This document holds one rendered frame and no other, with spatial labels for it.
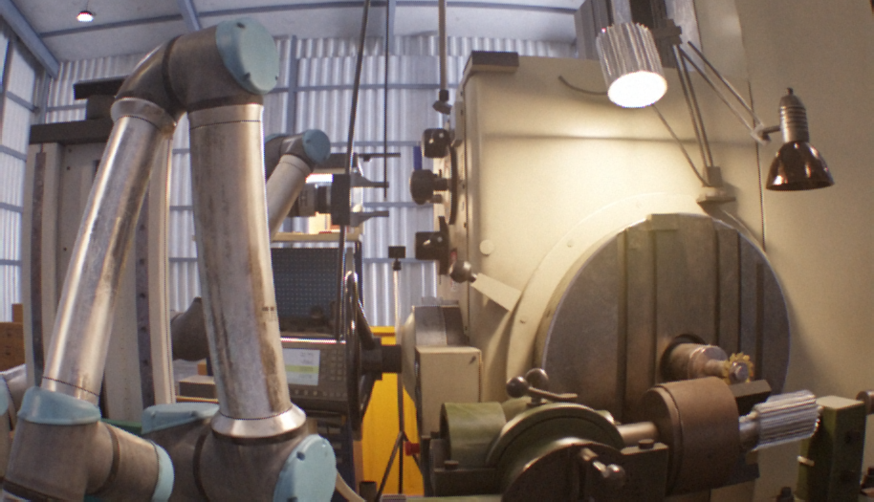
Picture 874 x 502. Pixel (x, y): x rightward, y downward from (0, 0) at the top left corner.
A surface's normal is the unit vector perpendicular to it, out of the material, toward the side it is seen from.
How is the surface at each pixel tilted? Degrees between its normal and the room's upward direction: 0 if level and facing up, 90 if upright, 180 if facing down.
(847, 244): 90
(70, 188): 90
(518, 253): 90
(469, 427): 43
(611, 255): 90
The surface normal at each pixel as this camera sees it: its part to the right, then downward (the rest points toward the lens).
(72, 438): 0.84, -0.17
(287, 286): 0.04, -0.08
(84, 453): 0.94, 0.00
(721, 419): 0.08, -0.54
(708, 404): 0.07, -0.74
